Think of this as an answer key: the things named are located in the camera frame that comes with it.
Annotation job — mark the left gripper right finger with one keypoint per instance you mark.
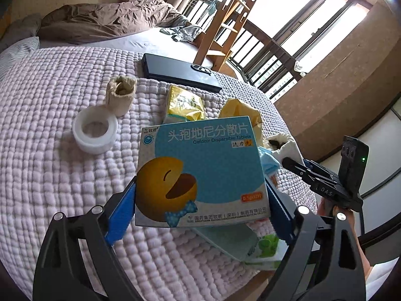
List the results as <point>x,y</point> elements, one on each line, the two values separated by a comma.
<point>322,261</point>

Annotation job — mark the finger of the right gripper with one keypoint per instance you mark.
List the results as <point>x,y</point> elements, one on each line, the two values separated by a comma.
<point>310,164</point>
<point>297,168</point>

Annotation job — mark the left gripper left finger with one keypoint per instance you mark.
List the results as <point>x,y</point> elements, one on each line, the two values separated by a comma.
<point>77,260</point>

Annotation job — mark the white charcoal pouch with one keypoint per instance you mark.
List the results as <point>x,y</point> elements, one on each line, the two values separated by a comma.
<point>284,146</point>

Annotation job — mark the blue face mask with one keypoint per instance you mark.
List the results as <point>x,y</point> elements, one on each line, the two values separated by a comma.
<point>270,165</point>

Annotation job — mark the yellow paper bag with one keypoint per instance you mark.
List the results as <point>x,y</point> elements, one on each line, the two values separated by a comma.
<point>236,108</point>

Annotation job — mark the blue cefdinir tablet box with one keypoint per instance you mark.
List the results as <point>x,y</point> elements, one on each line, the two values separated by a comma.
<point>200,173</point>

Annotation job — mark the green doublemint gum case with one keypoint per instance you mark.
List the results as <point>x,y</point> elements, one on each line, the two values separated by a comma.
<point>267,254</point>

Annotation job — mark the person right hand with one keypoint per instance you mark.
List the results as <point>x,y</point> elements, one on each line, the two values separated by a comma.
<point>326,208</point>

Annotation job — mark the teal flat card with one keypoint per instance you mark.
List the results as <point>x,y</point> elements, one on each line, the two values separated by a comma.
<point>235,241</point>

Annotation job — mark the dark window railing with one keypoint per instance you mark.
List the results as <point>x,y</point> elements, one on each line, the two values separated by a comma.
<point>263,63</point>

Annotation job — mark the white tape roll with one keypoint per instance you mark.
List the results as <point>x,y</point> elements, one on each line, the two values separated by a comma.
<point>95,130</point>

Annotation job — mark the yellow snack packet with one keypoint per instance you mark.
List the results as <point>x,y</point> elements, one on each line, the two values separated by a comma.
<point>183,106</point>

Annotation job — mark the wooden bunk ladder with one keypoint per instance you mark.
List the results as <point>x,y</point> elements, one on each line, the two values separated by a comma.
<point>221,34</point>

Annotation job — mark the black flat box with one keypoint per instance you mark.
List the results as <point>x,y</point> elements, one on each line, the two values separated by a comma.
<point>166,69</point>

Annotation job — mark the grey green clothing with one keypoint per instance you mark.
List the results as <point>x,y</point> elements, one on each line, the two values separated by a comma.
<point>183,34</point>

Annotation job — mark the beige bandage roll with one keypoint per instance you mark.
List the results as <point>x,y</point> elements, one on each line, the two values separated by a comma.
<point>120,93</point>

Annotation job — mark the grey pillow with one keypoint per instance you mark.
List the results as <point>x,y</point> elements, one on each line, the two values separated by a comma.
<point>21,29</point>

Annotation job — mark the brown crumpled duvet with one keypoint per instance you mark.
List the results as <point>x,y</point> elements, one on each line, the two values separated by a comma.
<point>87,23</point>

